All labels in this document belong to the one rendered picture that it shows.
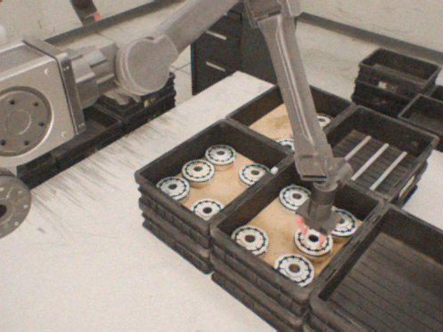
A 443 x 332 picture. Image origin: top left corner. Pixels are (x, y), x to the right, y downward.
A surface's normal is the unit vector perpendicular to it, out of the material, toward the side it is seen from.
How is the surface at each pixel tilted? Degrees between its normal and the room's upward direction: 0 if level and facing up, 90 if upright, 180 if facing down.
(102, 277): 0
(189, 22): 59
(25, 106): 90
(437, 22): 90
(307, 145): 88
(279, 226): 0
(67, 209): 0
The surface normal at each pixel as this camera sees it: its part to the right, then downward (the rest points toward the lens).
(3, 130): 0.77, 0.43
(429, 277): 0.02, -0.76
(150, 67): 0.69, 0.01
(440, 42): -0.64, 0.49
